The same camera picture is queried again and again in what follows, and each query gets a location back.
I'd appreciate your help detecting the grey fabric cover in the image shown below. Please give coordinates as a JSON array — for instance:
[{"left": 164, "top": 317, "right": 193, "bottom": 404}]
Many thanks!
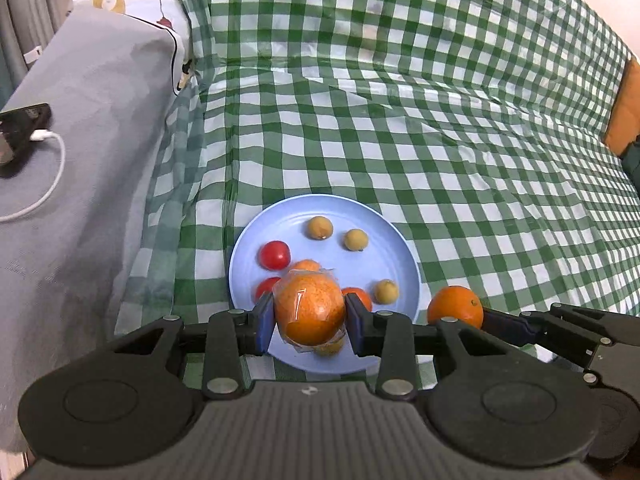
[{"left": 0, "top": 7, "right": 201, "bottom": 453}]

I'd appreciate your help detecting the yellow-brown longan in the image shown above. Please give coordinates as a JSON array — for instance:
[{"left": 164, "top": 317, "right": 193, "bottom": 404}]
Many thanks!
[
  {"left": 306, "top": 216, "right": 334, "bottom": 241},
  {"left": 374, "top": 280, "right": 400, "bottom": 305},
  {"left": 312, "top": 336, "right": 346, "bottom": 358},
  {"left": 343, "top": 228, "right": 370, "bottom": 252}
]

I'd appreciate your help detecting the white floral printed cloth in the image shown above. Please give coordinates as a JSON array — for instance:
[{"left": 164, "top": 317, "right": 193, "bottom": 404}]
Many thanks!
[{"left": 67, "top": 0, "right": 194, "bottom": 96}]

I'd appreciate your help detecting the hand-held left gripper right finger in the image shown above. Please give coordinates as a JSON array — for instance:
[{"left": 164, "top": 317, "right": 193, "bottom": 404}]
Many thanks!
[{"left": 344, "top": 292, "right": 526, "bottom": 403}]

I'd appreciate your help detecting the bare orange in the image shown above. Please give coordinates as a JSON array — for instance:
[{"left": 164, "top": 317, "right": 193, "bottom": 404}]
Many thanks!
[{"left": 426, "top": 285, "right": 485, "bottom": 331}]

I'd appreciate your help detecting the plastic-wrapped orange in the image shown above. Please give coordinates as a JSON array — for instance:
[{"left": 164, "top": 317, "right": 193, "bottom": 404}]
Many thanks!
[{"left": 272, "top": 269, "right": 348, "bottom": 356}]

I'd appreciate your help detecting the black smartphone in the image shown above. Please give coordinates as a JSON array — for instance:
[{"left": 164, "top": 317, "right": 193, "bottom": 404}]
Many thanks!
[{"left": 0, "top": 103, "right": 53, "bottom": 179}]

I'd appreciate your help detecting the white charging cable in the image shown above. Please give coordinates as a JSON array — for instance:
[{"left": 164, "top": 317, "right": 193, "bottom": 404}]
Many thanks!
[{"left": 0, "top": 130, "right": 67, "bottom": 222}]

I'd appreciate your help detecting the dark cloth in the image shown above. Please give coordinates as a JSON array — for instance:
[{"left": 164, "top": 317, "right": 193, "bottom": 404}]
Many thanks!
[{"left": 620, "top": 140, "right": 640, "bottom": 192}]

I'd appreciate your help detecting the light blue plate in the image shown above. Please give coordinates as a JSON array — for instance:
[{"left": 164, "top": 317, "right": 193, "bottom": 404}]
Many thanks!
[{"left": 228, "top": 194, "right": 422, "bottom": 375}]

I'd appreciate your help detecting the grey-green curtain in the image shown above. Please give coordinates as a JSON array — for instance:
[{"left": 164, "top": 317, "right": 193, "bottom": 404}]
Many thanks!
[{"left": 0, "top": 0, "right": 76, "bottom": 106}]

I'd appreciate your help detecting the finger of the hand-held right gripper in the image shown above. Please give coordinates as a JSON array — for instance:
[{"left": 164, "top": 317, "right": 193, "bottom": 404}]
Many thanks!
[
  {"left": 479, "top": 302, "right": 640, "bottom": 348},
  {"left": 530, "top": 332, "right": 621, "bottom": 391}
]

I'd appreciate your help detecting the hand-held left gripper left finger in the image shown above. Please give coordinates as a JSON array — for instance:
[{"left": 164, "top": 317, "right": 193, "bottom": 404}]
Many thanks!
[{"left": 102, "top": 291, "right": 276, "bottom": 402}]

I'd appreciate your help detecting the red cherry tomato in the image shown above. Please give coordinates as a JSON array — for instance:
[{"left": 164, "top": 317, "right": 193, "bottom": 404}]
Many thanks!
[
  {"left": 255, "top": 276, "right": 283, "bottom": 303},
  {"left": 257, "top": 241, "right": 292, "bottom": 270}
]

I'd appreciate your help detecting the orange cushion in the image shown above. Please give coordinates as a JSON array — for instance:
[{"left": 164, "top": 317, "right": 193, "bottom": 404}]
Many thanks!
[{"left": 602, "top": 57, "right": 640, "bottom": 157}]

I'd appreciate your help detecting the green checkered tablecloth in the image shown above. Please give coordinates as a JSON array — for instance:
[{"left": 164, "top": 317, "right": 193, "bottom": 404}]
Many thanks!
[{"left": 114, "top": 0, "right": 640, "bottom": 391}]

